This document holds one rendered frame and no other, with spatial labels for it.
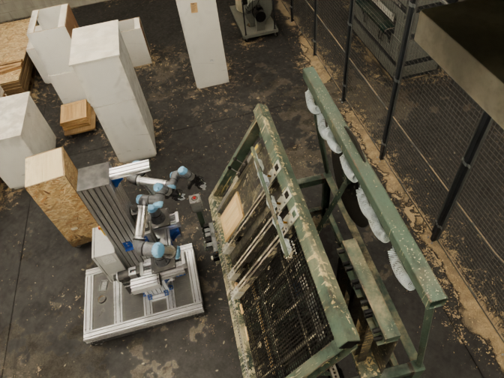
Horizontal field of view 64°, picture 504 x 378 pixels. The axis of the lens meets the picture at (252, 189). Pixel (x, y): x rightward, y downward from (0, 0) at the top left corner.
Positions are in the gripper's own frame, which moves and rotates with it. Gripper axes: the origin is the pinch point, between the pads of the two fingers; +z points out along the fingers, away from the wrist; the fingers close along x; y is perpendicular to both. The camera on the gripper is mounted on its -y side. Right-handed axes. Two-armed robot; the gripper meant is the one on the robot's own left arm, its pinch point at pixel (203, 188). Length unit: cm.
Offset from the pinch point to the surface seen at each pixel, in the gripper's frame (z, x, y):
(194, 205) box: 35, 22, -37
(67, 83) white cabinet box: -19, 370, -214
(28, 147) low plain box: -50, 201, -231
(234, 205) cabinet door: 30.2, -11.5, 11.7
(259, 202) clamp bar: 2, -47, 50
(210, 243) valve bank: 49, -22, -35
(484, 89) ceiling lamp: -185, -209, 172
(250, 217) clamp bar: 14, -48, 32
